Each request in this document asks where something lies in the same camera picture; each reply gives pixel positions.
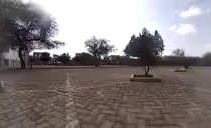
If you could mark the tree with round crown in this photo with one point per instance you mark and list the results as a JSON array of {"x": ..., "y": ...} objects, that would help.
[{"x": 99, "y": 47}]

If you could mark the low concrete planter kerb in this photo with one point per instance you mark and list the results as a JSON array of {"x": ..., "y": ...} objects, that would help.
[
  {"x": 144, "y": 79},
  {"x": 180, "y": 69}
]

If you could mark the small tree in planter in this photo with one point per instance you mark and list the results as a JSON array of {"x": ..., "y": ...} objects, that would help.
[{"x": 145, "y": 46}]

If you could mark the low dark building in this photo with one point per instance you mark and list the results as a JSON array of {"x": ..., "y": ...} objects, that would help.
[{"x": 41, "y": 57}]

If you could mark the bare distant tree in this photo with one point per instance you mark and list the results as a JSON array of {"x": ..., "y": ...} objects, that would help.
[{"x": 178, "y": 52}]

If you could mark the large dark tree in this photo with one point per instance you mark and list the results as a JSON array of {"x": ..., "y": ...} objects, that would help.
[{"x": 24, "y": 33}]

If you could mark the white building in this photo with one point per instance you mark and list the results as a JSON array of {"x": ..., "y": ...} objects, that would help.
[{"x": 9, "y": 58}]

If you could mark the long low boundary wall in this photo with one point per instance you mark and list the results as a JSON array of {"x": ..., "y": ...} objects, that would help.
[{"x": 179, "y": 60}]

